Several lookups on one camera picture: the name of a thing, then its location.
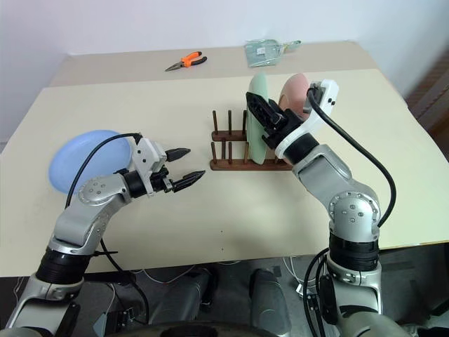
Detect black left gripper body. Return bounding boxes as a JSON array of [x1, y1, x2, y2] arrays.
[[150, 166, 176, 194]]

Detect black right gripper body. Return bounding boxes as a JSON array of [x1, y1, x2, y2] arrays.
[[260, 108, 304, 148]]

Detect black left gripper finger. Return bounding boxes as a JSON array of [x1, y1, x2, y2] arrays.
[[165, 147, 192, 164], [171, 170, 207, 193]]

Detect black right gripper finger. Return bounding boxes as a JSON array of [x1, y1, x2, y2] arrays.
[[268, 98, 288, 119], [246, 91, 282, 135]]

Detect green plate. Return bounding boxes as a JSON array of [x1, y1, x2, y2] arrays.
[[245, 73, 272, 166]]

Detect wooden dish rack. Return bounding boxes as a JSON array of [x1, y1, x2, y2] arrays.
[[209, 109, 296, 172]]

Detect pink plate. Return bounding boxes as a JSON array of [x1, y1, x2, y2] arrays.
[[278, 72, 314, 123]]

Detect clear plastic bag package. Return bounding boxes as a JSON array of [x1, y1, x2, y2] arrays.
[[244, 38, 302, 68]]

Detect blue plate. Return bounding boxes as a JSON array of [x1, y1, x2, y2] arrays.
[[47, 129, 135, 195]]

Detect orange black pliers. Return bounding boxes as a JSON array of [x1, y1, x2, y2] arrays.
[[164, 51, 208, 73]]

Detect dark grey rounded shape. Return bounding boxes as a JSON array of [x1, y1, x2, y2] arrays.
[[249, 267, 293, 335], [152, 269, 213, 326]]

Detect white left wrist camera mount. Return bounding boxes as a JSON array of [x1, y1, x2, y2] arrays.
[[131, 137, 168, 197]]

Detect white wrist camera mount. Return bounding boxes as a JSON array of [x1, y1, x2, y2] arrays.
[[274, 79, 341, 157], [131, 137, 168, 197]]

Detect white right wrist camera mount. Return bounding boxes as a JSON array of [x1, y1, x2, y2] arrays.
[[274, 79, 341, 157]]

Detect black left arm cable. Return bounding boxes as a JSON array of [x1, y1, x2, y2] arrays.
[[65, 131, 151, 326]]

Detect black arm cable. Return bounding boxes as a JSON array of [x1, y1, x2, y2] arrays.
[[305, 86, 398, 227], [65, 131, 151, 326]]

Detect thin white floor cable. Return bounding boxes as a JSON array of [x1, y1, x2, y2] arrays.
[[139, 263, 198, 286]]

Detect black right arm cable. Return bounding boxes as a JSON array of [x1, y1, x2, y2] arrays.
[[305, 86, 398, 227]]

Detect white cable with plug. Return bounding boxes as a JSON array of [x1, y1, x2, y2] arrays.
[[282, 256, 307, 298]]

